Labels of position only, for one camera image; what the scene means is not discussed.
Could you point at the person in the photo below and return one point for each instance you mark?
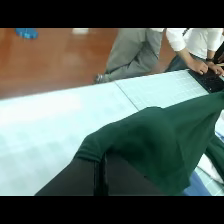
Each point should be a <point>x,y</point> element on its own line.
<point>196,40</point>

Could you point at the black laptop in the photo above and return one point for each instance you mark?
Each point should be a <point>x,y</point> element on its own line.
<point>210,83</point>

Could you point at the blue garment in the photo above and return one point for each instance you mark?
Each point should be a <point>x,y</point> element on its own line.
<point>197,186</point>

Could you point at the person's legs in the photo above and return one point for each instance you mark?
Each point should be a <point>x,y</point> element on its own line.
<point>133,56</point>

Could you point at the blue object on floor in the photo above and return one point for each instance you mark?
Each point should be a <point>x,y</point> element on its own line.
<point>26,32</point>

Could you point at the dark green T-shirt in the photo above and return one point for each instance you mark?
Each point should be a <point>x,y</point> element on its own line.
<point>156,140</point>

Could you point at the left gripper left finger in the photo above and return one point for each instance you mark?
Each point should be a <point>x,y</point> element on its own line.
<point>78,180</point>

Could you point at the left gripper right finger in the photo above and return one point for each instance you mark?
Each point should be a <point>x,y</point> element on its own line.
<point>126,181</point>

